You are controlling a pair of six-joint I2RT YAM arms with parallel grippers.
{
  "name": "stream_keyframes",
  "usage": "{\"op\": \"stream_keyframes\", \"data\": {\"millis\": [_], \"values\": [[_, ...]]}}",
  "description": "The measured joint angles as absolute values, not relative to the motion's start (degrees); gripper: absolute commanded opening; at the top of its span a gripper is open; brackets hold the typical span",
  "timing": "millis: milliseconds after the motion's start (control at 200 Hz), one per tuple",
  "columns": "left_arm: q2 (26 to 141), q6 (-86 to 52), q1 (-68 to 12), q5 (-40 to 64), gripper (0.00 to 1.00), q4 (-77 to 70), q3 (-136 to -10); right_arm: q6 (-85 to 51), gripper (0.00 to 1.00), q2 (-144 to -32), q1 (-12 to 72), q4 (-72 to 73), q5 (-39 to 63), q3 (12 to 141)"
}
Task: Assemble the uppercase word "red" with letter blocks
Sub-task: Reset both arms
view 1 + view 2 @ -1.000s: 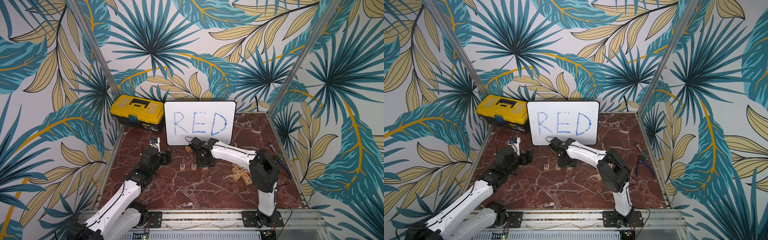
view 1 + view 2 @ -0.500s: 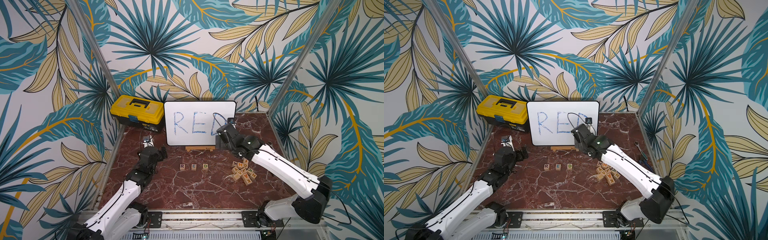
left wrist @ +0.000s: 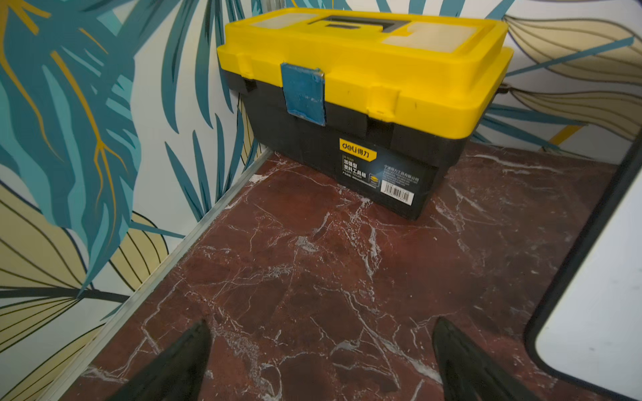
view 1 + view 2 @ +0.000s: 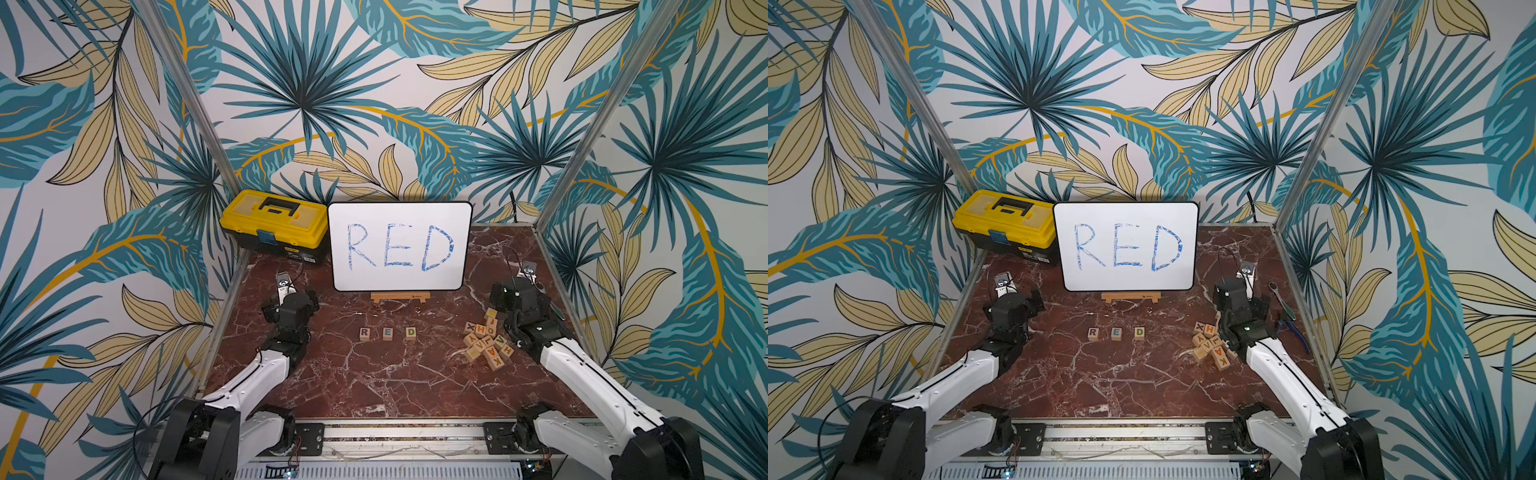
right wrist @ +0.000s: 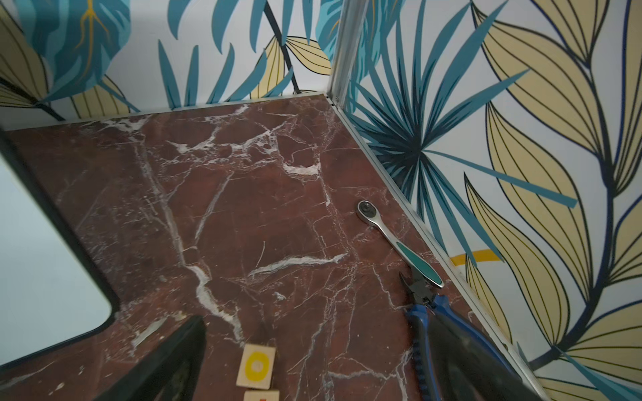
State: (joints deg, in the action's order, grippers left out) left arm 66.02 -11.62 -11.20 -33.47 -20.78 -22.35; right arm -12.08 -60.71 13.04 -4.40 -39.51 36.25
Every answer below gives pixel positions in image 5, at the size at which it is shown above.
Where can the blue handled pliers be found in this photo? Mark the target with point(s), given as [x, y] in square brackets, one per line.
[425, 303]

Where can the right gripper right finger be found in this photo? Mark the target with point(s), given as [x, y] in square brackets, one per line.
[459, 368]

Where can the wooden block letter H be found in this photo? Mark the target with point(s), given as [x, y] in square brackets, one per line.
[261, 395]

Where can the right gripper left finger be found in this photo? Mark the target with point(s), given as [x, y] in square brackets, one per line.
[170, 372]

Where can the wooden block letter O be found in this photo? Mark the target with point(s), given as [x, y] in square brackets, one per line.
[256, 367]

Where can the whiteboard with RED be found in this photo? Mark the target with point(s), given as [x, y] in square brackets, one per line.
[52, 292]

